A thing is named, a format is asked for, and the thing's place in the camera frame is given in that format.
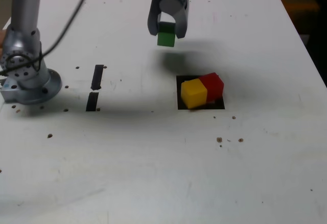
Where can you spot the red cube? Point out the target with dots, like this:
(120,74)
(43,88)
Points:
(215,86)

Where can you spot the yellow cube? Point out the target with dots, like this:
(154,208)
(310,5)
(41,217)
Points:
(192,94)

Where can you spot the black tape strip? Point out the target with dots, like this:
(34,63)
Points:
(96,77)

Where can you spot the black tape square outline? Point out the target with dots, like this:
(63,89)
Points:
(219,105)

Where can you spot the green cube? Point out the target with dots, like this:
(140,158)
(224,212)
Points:
(166,39)

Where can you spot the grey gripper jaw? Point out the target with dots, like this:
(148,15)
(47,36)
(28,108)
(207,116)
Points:
(180,17)
(152,17)

